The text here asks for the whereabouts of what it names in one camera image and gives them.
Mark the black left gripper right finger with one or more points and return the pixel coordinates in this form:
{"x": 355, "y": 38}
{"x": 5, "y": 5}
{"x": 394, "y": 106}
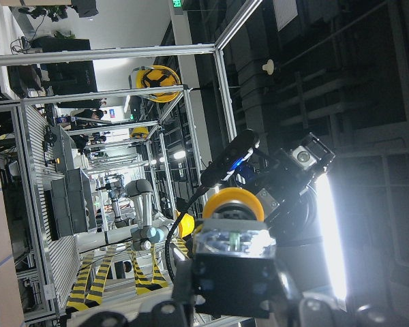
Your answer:
{"x": 307, "y": 308}

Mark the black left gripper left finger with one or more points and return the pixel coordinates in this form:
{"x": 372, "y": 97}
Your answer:
{"x": 159, "y": 308}

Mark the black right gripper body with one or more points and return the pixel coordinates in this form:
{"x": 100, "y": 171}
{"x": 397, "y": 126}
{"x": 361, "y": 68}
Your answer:
{"x": 290, "y": 205}

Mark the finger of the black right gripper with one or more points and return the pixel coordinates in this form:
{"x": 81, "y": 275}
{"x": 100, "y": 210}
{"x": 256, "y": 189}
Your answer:
{"x": 310, "y": 156}

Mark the yellow push button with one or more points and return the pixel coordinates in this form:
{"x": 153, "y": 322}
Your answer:
{"x": 233, "y": 266}

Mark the yellow hard hat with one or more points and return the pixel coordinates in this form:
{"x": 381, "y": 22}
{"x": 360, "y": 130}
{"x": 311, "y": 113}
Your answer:
{"x": 155, "y": 76}

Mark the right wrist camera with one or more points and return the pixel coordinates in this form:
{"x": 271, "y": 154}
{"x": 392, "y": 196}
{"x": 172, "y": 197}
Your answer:
{"x": 238, "y": 150}

